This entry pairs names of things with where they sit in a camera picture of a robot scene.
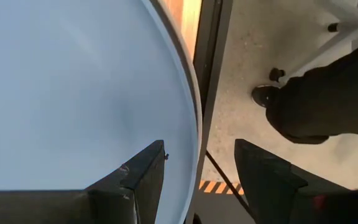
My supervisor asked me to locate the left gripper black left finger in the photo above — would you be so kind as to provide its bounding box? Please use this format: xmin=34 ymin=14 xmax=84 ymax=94
xmin=85 ymin=139 xmax=167 ymax=224

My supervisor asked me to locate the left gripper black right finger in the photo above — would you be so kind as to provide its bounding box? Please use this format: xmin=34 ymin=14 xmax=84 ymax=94
xmin=234 ymin=138 xmax=309 ymax=224

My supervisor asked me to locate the light blue plate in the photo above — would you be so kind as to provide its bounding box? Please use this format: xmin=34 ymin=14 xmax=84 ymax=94
xmin=0 ymin=0 xmax=203 ymax=224

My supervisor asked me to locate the orange black hazard tape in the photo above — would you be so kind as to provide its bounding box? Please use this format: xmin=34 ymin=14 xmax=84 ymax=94
xmin=198 ymin=179 xmax=246 ymax=196

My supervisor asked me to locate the person's dark leg and shoe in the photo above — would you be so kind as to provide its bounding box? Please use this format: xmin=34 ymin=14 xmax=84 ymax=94
xmin=250 ymin=14 xmax=358 ymax=146

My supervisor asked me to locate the white chair base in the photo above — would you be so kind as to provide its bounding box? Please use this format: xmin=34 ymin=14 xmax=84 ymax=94
xmin=268 ymin=0 xmax=358 ymax=85

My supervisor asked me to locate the thin black cable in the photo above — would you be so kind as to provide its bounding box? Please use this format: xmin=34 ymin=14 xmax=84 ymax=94
xmin=204 ymin=150 xmax=257 ymax=222

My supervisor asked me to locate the black metal table frame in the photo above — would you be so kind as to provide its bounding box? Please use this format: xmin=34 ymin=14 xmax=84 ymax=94
xmin=183 ymin=0 xmax=234 ymax=224

